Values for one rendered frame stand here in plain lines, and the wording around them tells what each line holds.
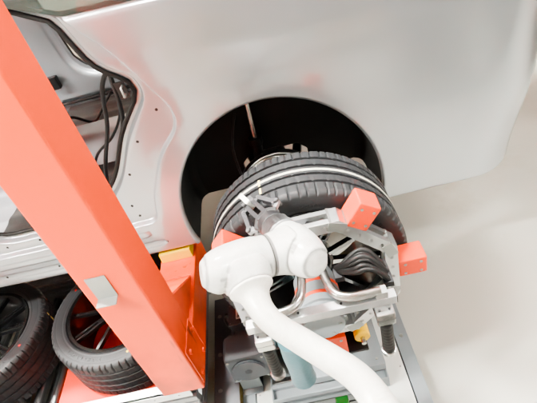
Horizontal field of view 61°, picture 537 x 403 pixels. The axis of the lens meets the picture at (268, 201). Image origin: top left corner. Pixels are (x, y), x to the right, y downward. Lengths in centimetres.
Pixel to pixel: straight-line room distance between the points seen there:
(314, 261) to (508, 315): 160
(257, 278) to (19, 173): 58
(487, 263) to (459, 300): 29
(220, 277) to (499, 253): 199
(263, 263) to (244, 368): 104
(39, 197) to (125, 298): 40
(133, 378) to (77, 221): 107
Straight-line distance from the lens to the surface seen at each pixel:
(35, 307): 253
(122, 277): 134
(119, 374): 211
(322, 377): 205
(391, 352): 144
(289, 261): 103
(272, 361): 138
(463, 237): 280
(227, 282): 99
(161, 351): 161
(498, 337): 242
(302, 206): 135
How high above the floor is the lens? 201
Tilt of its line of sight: 39 degrees down
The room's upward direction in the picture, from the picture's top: 17 degrees counter-clockwise
